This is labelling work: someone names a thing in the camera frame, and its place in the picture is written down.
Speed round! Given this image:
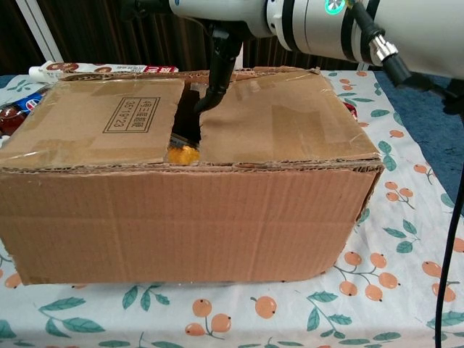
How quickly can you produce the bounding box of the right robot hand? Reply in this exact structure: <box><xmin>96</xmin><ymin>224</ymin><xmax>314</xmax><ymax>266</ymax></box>
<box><xmin>120</xmin><ymin>0</ymin><xmax>270</xmax><ymax>115</ymax></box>

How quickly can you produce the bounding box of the brown cardboard box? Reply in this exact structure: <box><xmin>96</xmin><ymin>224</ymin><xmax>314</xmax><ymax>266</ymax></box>
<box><xmin>0</xmin><ymin>66</ymin><xmax>385</xmax><ymax>286</ymax></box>

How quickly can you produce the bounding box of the long white cookie box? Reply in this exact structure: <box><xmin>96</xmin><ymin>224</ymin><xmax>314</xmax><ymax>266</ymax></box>
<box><xmin>28</xmin><ymin>61</ymin><xmax>179</xmax><ymax>80</ymax></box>

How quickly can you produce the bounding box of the yellow rubber chicken toy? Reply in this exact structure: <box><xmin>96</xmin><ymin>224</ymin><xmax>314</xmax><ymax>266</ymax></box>
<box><xmin>166</xmin><ymin>144</ymin><xmax>201</xmax><ymax>166</ymax></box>

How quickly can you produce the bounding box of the red drink pouch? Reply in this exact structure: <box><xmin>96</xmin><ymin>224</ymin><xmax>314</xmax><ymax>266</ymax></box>
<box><xmin>342</xmin><ymin>101</ymin><xmax>360</xmax><ymax>124</ymax></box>

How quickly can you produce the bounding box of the Pepsi cola bottle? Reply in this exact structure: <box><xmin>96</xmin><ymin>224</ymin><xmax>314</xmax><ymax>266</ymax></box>
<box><xmin>0</xmin><ymin>92</ymin><xmax>46</xmax><ymax>138</ymax></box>

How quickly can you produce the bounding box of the floral tablecloth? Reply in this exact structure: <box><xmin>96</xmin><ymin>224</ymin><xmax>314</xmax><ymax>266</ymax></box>
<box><xmin>0</xmin><ymin>70</ymin><xmax>464</xmax><ymax>348</ymax></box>

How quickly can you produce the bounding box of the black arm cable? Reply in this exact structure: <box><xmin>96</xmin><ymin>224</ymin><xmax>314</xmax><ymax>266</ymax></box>
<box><xmin>347</xmin><ymin>0</ymin><xmax>464</xmax><ymax>348</ymax></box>

